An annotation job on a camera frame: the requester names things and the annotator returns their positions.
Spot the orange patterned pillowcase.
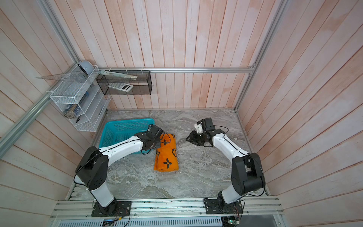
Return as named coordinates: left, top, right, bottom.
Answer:
left=154, top=133, right=179, bottom=172

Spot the teal plastic basket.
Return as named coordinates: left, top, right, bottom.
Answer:
left=99, top=118, right=155, bottom=148

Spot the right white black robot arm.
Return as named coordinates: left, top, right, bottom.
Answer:
left=186, top=118, right=266, bottom=206

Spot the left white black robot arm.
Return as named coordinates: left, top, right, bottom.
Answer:
left=73, top=125, right=164, bottom=214

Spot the white calculator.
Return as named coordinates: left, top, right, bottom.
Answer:
left=108, top=82, right=133, bottom=92

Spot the clear plastic ruler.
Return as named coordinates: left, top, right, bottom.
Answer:
left=99, top=70, right=138, bottom=79

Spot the clear triangle set square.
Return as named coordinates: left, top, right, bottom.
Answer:
left=37, top=71, right=88, bottom=82

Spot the round white grey gadget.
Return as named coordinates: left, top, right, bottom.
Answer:
left=77, top=60, right=94, bottom=76

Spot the green circuit board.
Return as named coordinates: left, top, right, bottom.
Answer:
left=221, top=217, right=240, bottom=227

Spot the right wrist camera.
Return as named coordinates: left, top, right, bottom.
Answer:
left=194, top=121, right=203, bottom=134

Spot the black wire mesh basket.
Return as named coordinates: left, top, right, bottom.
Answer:
left=96, top=70, right=153, bottom=96

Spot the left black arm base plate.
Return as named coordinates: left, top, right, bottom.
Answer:
left=91, top=200, right=132, bottom=218

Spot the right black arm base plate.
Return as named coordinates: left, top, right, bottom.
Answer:
left=203, top=198, right=244, bottom=214

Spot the white wire shelf rack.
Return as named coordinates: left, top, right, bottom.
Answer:
left=50, top=65, right=110, bottom=132

